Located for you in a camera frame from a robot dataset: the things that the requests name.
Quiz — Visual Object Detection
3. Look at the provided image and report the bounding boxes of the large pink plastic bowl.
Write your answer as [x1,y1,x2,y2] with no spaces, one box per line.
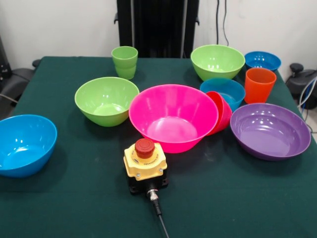
[128,84,219,154]

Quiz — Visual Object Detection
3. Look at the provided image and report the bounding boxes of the green plastic cup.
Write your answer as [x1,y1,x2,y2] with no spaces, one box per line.
[110,46,139,80]

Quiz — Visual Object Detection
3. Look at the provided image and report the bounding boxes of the yellow emergency stop box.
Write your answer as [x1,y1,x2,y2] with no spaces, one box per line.
[123,138,169,196]

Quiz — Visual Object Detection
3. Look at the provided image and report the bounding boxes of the green plastic bowl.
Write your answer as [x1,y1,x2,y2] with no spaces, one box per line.
[74,76,140,127]
[190,44,246,82]

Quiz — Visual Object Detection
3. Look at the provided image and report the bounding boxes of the small crimson plastic bowl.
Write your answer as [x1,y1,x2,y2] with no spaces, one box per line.
[205,91,233,136]

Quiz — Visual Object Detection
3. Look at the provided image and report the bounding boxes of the blue straight-sided bowl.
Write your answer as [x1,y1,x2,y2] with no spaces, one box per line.
[200,77,246,113]

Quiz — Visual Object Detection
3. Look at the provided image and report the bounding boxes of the orange plastic cup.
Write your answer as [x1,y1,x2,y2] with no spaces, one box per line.
[244,67,277,104]

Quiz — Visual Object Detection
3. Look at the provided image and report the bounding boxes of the wide purple plastic bowl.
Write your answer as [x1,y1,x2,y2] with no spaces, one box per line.
[229,103,312,162]

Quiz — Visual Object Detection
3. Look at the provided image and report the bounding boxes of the small dark blue bowl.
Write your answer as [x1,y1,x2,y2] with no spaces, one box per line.
[244,51,282,72]

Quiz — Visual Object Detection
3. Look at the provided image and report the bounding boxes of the dark green tablecloth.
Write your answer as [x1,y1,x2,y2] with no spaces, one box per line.
[0,56,317,238]

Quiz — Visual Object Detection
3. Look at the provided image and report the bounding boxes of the large light blue bowl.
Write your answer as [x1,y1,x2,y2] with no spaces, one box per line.
[0,114,58,179]

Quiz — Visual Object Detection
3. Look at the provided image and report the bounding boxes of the thin black stop-button cable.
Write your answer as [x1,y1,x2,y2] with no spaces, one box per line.
[146,188,170,238]

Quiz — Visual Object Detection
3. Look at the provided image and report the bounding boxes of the black wall cable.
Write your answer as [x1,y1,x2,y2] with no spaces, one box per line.
[215,0,230,47]

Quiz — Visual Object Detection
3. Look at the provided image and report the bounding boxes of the black pedestal leg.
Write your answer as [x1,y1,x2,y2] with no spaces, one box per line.
[284,62,317,110]
[0,68,34,117]

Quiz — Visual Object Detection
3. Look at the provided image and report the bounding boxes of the blue and white cables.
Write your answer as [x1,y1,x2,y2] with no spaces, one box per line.
[298,76,317,117]

